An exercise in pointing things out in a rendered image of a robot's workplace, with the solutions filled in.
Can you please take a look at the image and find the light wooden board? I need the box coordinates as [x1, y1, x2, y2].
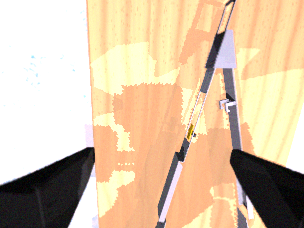
[86, 0, 304, 228]

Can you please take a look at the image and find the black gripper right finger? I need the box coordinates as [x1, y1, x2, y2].
[230, 149, 304, 228]

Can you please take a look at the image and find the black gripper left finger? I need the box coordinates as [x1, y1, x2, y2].
[0, 147, 95, 228]

